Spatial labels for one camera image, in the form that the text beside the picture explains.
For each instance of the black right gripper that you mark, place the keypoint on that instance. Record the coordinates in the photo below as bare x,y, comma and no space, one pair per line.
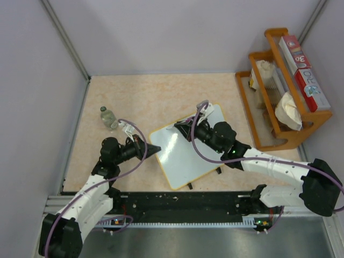
185,128

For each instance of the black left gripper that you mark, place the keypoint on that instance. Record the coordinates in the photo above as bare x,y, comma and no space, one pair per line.
140,147

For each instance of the yellow-framed whiteboard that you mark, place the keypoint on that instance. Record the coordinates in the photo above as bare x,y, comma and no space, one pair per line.
178,160

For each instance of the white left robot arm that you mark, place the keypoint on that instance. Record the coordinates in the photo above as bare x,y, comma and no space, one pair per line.
64,232

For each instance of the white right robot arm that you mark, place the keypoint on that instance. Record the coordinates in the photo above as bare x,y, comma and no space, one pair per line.
313,185

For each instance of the clear plastic bottle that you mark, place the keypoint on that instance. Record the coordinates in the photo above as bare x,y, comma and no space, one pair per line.
108,118

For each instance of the small yellow white box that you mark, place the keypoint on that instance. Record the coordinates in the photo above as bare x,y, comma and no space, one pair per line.
253,84

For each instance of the orange wooden rack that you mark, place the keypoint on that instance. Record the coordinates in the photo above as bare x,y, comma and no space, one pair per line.
268,133

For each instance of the crumpled beige cloth front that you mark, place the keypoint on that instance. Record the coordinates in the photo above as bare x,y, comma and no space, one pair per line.
287,113

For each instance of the red white box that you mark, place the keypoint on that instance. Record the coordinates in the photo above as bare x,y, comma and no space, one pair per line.
311,90

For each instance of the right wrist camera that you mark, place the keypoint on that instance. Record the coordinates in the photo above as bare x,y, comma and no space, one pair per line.
206,108

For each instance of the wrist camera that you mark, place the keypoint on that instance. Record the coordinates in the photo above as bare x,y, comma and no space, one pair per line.
206,108
127,127

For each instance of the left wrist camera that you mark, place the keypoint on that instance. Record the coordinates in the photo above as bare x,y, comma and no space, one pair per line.
127,127

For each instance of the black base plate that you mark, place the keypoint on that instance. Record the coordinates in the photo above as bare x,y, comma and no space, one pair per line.
187,207

